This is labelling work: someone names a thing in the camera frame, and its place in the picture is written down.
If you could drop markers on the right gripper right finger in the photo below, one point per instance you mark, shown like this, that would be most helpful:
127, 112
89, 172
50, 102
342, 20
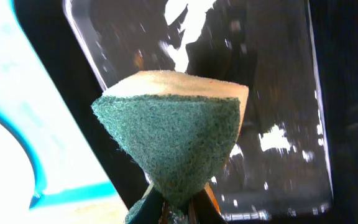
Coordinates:
204, 209

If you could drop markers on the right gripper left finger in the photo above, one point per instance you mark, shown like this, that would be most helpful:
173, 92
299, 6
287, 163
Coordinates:
151, 209

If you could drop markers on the green sponge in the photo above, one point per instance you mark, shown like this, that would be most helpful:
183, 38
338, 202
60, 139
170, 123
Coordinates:
180, 129

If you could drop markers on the white plate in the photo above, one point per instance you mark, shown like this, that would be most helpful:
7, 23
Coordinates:
17, 180

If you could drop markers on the black plastic tray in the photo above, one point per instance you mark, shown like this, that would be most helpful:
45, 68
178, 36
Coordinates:
296, 157

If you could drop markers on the teal plastic tray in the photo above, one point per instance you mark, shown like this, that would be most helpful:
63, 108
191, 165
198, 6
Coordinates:
65, 167

